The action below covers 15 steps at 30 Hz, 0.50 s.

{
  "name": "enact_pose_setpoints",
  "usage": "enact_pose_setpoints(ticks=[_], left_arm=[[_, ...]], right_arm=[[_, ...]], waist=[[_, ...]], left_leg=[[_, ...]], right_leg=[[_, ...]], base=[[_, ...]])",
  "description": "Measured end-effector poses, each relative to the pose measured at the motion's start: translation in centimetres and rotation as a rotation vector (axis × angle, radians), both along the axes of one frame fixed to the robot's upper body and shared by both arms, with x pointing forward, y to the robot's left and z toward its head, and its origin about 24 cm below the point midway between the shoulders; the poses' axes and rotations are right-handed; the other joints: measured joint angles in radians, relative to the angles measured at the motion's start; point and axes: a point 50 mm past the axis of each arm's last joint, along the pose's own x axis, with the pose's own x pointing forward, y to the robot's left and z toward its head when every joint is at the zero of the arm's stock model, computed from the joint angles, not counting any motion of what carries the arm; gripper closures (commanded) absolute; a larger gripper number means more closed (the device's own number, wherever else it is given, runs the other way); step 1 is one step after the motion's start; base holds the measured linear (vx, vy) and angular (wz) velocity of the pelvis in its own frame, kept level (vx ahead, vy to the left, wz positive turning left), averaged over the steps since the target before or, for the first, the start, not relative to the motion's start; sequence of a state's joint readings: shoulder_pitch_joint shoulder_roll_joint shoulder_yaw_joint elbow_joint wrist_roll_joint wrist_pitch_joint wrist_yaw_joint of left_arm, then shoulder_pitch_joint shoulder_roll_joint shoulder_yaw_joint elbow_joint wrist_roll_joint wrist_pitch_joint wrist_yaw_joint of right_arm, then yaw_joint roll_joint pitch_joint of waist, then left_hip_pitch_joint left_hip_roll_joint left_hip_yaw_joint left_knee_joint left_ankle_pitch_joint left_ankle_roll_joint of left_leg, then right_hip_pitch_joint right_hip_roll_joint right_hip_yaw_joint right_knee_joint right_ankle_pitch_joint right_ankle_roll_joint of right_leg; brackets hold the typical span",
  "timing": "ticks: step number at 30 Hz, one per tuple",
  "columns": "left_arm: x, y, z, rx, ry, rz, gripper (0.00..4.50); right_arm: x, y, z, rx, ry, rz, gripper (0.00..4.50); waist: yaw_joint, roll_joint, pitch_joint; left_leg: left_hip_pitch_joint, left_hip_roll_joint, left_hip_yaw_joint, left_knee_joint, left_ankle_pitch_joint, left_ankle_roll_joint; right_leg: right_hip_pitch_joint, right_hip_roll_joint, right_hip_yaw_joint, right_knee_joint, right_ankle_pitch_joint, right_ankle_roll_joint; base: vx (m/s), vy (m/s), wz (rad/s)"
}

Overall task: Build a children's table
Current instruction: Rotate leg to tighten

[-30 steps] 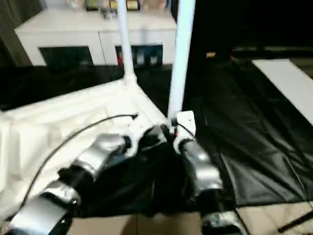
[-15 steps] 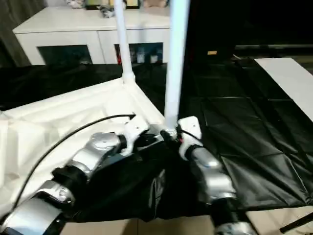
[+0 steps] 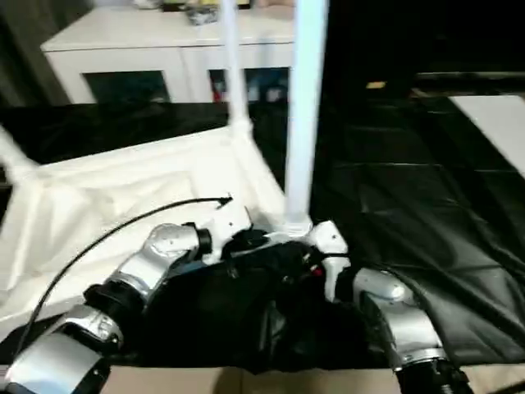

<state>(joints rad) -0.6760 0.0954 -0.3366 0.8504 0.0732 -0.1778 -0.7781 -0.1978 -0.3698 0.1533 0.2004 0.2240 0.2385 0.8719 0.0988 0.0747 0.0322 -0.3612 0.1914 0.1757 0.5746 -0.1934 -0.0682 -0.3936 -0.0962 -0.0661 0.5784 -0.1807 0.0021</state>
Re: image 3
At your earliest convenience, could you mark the white plastic table leg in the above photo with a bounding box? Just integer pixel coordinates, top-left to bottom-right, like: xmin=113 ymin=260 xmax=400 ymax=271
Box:
xmin=0 ymin=125 xmax=40 ymax=186
xmin=285 ymin=0 xmax=331 ymax=237
xmin=221 ymin=0 xmax=253 ymax=132

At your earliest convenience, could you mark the white plastic table top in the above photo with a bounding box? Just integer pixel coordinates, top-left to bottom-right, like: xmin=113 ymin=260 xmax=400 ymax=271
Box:
xmin=0 ymin=122 xmax=317 ymax=329

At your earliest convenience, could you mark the black work mat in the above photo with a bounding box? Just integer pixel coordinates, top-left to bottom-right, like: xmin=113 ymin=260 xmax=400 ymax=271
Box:
xmin=0 ymin=98 xmax=525 ymax=374

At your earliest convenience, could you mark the white cabinet with glass doors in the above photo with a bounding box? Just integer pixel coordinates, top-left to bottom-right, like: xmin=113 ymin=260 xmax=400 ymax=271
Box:
xmin=40 ymin=6 xmax=299 ymax=106

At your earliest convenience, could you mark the white flat board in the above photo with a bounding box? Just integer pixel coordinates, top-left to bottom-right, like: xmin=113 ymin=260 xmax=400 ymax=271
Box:
xmin=449 ymin=94 xmax=525 ymax=177

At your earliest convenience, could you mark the grey curtain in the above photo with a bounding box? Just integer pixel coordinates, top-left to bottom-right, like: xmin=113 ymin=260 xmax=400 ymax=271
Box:
xmin=0 ymin=0 xmax=87 ymax=108

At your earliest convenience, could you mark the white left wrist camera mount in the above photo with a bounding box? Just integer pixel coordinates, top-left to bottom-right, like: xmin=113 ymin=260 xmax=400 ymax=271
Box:
xmin=204 ymin=203 xmax=258 ymax=263

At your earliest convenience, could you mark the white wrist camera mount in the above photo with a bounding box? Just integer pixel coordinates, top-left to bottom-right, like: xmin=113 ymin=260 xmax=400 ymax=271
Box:
xmin=204 ymin=203 xmax=258 ymax=263
xmin=307 ymin=220 xmax=349 ymax=303

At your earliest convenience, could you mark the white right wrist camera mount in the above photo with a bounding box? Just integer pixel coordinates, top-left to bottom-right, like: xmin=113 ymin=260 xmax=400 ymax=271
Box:
xmin=307 ymin=220 xmax=349 ymax=303

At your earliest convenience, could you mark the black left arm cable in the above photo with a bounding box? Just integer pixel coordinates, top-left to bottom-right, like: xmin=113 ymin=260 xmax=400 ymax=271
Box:
xmin=18 ymin=195 xmax=234 ymax=354

